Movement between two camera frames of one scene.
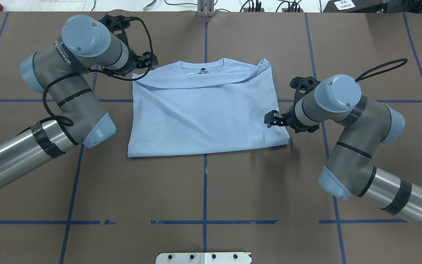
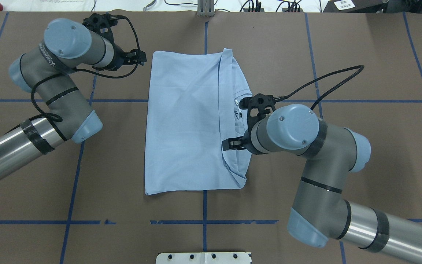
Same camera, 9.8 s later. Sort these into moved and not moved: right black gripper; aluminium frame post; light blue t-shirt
Moved: right black gripper; light blue t-shirt
Not moved: aluminium frame post
